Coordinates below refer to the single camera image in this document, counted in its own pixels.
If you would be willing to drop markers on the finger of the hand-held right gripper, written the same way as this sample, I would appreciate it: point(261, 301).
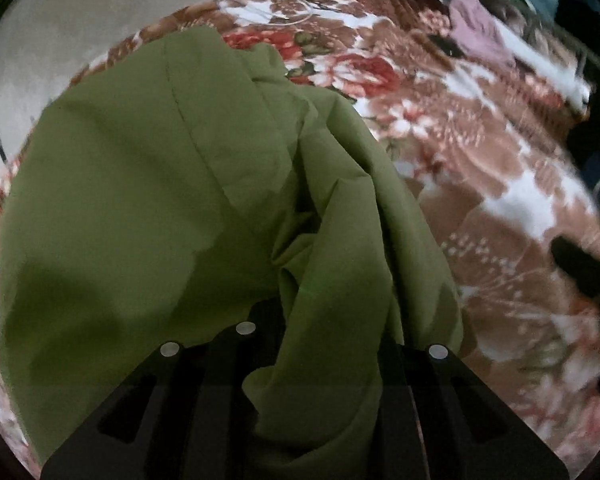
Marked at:
point(582, 266)

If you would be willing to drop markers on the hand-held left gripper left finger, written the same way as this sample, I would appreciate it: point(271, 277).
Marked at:
point(220, 385)

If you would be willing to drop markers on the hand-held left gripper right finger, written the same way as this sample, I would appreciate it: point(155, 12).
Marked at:
point(395, 410)

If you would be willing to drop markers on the large green garment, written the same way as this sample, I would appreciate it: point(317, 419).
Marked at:
point(155, 185)

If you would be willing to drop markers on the floral brown white blanket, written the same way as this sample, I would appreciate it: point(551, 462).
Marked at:
point(480, 185)

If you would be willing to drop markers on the pink cloth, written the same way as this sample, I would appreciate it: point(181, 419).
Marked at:
point(475, 25)

